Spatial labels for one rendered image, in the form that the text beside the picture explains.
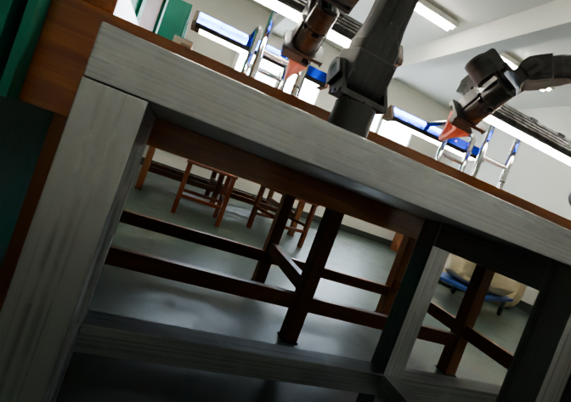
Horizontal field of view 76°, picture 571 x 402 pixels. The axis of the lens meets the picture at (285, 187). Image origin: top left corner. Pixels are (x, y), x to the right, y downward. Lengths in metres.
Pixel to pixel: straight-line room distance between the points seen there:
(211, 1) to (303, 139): 6.09
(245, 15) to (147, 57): 6.13
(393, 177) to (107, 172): 0.24
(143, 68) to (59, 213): 0.12
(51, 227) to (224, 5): 6.15
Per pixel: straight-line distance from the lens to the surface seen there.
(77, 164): 0.29
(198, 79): 0.29
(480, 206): 0.43
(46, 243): 0.31
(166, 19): 3.78
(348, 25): 1.14
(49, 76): 0.72
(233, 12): 6.38
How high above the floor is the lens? 0.61
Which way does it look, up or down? 2 degrees down
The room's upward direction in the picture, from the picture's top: 20 degrees clockwise
